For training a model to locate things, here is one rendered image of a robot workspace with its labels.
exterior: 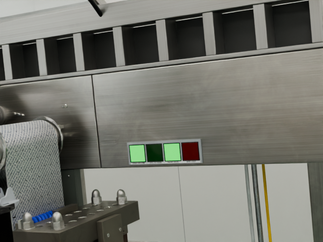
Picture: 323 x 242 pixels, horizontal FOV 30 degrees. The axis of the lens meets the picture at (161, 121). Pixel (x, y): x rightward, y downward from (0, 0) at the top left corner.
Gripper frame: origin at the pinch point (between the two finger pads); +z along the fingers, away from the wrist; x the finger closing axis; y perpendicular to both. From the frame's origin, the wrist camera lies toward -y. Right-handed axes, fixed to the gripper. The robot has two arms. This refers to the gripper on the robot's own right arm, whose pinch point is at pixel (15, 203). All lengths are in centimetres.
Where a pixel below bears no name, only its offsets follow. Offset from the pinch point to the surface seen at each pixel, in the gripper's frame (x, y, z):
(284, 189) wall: 5, -47, 263
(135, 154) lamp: -23.4, 9.1, 29.4
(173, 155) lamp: -36.3, 8.4, 29.4
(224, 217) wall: 51, -67, 263
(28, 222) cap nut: -8.0, -4.0, -4.4
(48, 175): -0.3, 5.5, 15.6
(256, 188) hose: -55, -5, 45
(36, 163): -0.2, 9.7, 10.7
